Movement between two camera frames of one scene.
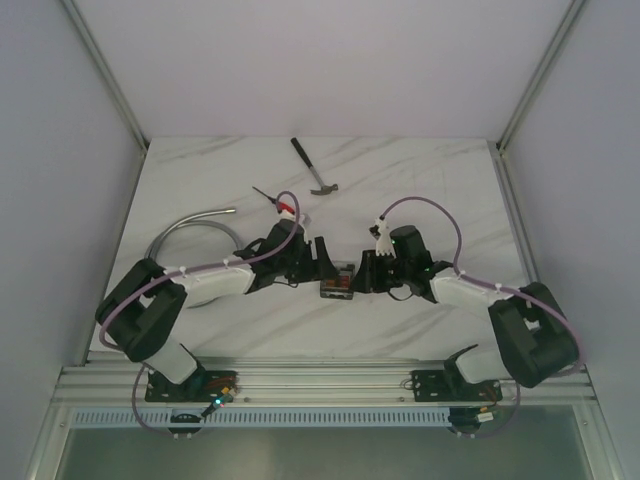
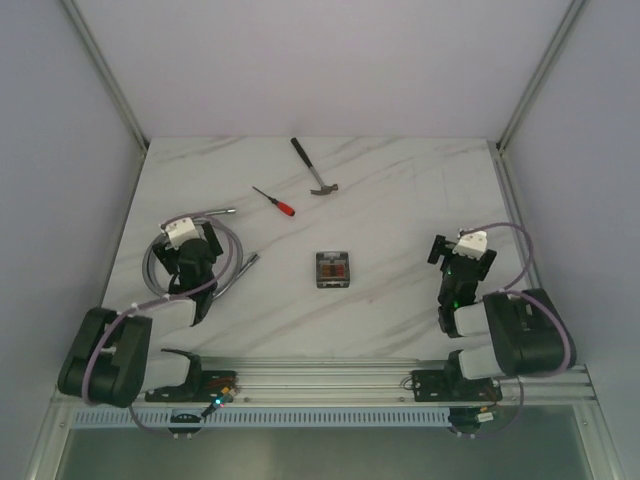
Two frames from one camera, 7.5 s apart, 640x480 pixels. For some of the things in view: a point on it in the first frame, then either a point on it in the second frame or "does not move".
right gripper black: [366, 279] to [441, 246]
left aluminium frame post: [101, 69] does not move
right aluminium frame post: [539, 74] does not move
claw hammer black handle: [325, 189] does not move
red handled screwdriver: [282, 205] does not move
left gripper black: [310, 261] to [212, 238]
